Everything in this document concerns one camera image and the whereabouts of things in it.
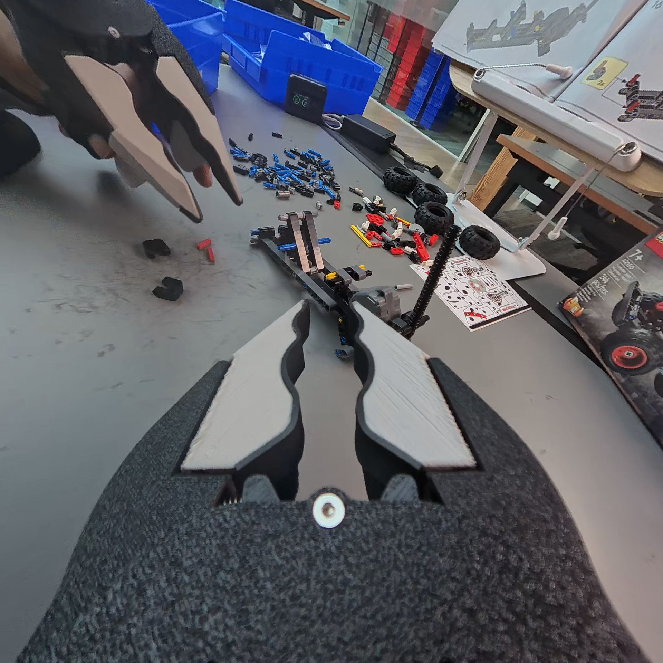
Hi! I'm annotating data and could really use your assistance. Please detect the person's left hand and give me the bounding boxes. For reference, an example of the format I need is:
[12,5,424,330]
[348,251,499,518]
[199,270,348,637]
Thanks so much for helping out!
[85,134,213,188]

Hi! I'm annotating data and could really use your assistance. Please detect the clear plastic bags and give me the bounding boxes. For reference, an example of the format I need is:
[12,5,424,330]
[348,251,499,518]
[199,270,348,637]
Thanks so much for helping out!
[259,28,332,52]

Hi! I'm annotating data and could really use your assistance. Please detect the grey desk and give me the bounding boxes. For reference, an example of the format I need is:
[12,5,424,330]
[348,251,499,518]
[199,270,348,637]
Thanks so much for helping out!
[0,62,663,663]

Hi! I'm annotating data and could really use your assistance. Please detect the white sticker sheet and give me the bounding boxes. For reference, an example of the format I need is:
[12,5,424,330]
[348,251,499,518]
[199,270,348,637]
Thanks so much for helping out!
[410,255,532,332]

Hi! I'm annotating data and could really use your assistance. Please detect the white wooden book stand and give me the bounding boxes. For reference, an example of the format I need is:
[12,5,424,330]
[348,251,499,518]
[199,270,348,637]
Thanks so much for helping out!
[448,49,663,283]

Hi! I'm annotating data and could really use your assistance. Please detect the pile of blue black pins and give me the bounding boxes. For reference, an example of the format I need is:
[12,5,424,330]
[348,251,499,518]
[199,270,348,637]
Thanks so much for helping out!
[228,132,343,210]

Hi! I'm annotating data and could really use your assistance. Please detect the person's left forearm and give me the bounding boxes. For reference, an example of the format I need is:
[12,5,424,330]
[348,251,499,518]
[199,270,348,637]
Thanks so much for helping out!
[0,10,47,109]

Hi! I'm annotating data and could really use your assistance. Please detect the stack of red blue crates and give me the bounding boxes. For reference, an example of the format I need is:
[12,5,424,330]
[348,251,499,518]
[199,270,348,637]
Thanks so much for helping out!
[370,13,459,130]

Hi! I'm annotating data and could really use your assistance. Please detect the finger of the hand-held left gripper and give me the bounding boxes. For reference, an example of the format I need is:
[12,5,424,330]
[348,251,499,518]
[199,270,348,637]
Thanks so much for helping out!
[154,54,245,207]
[63,54,205,224]

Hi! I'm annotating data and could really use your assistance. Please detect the black cable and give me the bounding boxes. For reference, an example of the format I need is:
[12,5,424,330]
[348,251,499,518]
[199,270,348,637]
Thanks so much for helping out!
[388,141,444,178]

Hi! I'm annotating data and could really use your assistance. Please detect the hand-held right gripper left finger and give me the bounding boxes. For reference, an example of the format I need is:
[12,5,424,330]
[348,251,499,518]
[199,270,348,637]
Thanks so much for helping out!
[181,299,310,504]

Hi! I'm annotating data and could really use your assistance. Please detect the small black display device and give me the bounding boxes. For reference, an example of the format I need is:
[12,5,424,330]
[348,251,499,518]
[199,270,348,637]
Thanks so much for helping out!
[284,74,328,124]

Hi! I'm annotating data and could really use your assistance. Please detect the open instruction booklet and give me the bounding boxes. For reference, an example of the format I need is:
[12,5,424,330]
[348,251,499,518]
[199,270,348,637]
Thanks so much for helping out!
[432,0,663,142]

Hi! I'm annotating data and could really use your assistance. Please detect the wooden side table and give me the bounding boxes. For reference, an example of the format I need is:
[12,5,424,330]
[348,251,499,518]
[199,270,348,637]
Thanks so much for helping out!
[469,127,663,236]

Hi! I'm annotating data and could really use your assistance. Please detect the blue plastic bin with tag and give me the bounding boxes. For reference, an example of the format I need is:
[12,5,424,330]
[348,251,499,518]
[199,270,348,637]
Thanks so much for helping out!
[147,0,227,95]

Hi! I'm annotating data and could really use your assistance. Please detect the pile of mixed small bricks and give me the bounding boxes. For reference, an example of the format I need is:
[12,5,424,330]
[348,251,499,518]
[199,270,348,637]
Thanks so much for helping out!
[348,186,439,266]

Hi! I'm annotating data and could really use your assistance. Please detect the black power adapter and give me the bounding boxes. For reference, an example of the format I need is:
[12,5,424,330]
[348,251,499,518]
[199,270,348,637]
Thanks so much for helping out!
[342,114,397,155]

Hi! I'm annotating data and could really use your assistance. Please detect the toy brick chassis model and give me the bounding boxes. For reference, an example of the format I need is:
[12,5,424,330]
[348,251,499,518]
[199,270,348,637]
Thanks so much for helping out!
[250,210,462,361]

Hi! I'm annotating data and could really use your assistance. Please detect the toy truck set box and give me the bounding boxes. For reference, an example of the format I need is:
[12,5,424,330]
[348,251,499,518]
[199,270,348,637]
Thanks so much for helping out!
[558,228,663,447]

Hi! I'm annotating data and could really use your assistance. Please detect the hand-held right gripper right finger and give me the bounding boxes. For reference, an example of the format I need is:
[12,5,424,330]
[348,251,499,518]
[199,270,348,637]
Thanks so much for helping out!
[352,302,477,502]

